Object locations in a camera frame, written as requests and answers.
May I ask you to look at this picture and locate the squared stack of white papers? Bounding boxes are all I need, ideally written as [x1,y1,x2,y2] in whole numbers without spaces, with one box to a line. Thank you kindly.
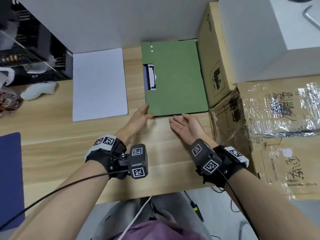
[72,48,129,122]

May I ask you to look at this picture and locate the black stacked file tray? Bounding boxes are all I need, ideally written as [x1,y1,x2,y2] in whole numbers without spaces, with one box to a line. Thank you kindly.
[0,0,74,87]

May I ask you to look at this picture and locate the black wrist strap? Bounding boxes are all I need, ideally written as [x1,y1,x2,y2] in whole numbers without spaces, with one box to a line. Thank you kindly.
[202,145,250,189]
[85,134,127,180]

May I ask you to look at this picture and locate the person's right forearm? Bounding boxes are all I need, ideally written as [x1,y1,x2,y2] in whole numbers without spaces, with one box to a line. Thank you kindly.
[225,170,320,240]

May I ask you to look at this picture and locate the taped cardboard boxes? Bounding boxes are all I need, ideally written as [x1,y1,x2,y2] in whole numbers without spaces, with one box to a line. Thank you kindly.
[236,76,320,138]

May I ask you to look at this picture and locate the person's right hand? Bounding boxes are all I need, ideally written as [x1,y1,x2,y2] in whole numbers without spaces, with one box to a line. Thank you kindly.
[169,113,214,148]

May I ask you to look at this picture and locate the black power adapter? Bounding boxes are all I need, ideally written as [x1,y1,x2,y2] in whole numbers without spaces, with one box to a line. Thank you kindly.
[185,191,204,222]

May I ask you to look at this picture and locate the green folder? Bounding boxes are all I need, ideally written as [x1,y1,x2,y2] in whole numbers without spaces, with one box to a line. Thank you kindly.
[140,40,209,117]

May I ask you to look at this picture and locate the white box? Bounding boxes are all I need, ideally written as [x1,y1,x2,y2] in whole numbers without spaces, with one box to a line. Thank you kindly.
[219,0,320,84]

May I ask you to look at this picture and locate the silver metal object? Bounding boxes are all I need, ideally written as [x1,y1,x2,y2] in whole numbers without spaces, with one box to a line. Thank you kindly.
[302,5,320,30]

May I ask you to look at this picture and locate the grey trousers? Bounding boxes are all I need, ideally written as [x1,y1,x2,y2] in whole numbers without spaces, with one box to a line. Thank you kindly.
[91,191,213,240]

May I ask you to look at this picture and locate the white cable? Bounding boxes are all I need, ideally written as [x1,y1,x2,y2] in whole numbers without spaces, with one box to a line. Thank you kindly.
[120,196,152,240]

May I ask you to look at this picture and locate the blue folder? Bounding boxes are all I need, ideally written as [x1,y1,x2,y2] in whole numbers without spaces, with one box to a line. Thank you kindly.
[142,64,150,98]
[0,132,25,229]

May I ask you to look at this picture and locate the white handheld controller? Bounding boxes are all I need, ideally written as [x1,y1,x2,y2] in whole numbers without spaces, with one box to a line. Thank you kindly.
[20,81,60,101]

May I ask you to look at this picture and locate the person's left forearm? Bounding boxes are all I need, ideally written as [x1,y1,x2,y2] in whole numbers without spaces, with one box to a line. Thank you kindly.
[9,161,110,240]

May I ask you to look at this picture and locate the brown labelled cardboard box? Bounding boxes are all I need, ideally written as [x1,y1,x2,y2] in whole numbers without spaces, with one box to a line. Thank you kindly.
[197,2,234,109]

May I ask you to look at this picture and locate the printed drink cup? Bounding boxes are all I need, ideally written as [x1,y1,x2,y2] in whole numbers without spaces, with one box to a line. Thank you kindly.
[0,91,22,115]

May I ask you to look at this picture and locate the person's left hand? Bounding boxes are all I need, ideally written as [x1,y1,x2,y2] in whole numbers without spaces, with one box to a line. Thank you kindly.
[115,103,154,145]

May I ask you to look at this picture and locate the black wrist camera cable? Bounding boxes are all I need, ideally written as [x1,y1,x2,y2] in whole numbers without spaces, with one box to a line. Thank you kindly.
[217,170,258,240]
[0,172,130,230]

